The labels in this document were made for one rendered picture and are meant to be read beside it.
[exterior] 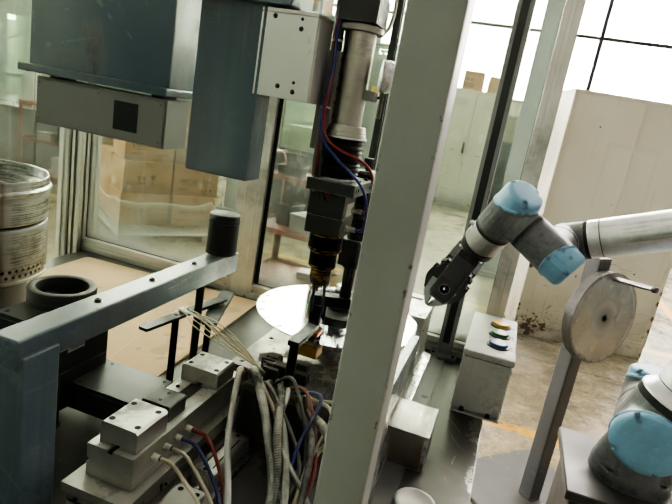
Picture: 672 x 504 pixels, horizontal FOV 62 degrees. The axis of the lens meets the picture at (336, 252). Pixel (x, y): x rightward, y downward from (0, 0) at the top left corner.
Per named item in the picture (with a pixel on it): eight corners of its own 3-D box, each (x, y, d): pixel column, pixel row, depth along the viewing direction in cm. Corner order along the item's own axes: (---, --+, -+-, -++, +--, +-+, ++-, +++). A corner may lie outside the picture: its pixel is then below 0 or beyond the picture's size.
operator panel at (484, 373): (462, 362, 152) (475, 310, 148) (503, 374, 149) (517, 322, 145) (448, 409, 126) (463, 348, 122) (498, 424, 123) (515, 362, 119)
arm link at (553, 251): (594, 253, 105) (550, 211, 108) (585, 262, 95) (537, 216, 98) (562, 281, 108) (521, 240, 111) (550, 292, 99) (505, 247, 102)
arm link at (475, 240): (501, 252, 106) (466, 225, 107) (488, 266, 109) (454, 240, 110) (514, 233, 111) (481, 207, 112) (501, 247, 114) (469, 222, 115)
